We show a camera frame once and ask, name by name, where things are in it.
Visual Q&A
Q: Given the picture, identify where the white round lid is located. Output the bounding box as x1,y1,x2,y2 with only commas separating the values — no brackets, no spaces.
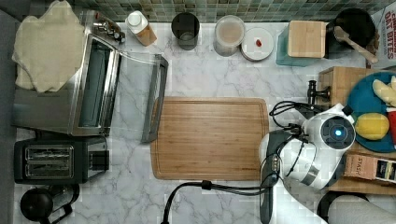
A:
241,28,275,62

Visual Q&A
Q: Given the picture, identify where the wooden spoon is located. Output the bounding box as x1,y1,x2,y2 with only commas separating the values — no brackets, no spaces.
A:
334,26,378,63

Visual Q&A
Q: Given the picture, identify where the yellow toy lemon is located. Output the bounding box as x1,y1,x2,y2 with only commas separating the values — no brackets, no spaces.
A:
355,113,389,140

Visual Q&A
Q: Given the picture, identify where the stainless steel toaster oven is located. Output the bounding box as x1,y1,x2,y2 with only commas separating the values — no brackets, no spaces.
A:
12,10,168,143

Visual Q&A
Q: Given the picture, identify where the white cap spice bottle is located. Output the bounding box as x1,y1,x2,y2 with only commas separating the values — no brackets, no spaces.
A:
125,10,157,47

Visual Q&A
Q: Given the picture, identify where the glass container bamboo lid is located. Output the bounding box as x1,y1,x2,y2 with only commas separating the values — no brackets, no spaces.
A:
276,21,326,67

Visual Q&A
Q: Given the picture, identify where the pale toy banana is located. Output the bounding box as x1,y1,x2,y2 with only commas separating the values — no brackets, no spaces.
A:
373,77,396,107

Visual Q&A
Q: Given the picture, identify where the oat bites cereal box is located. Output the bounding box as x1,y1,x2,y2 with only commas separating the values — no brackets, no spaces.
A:
372,2,396,69

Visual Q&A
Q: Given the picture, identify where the stash tea box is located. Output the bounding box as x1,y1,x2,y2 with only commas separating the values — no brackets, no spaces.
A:
344,154,396,184

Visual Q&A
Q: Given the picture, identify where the wooden drawer with knob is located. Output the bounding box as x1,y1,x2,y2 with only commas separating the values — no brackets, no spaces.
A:
306,79,332,105

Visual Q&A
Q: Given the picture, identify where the red toy item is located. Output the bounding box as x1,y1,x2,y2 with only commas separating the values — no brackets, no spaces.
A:
387,107,396,146

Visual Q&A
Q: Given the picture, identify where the bamboo cutting board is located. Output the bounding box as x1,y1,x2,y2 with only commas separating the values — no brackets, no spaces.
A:
150,97,269,181

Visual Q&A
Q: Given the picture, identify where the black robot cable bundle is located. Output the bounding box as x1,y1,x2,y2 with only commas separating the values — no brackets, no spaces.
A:
160,100,325,224

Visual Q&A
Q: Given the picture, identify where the blue plate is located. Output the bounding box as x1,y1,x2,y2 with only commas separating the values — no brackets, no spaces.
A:
346,72,395,153

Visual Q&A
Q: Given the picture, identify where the dark glass cup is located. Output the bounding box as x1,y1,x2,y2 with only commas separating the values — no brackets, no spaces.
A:
171,12,200,50

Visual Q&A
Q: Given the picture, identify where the clear lidded jar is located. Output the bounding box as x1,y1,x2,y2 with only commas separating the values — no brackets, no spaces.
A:
214,15,246,57

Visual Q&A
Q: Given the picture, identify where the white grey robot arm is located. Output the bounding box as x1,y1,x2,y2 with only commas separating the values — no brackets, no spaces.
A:
259,104,356,224

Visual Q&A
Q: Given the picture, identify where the black slot toaster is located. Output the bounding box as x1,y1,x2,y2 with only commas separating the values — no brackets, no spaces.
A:
14,136,109,185

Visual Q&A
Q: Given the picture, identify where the black utensil pot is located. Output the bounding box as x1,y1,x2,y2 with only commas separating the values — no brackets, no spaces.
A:
325,8,375,59

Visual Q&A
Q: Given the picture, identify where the beige folded cloth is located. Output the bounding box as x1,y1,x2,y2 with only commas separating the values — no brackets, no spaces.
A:
12,0,84,92

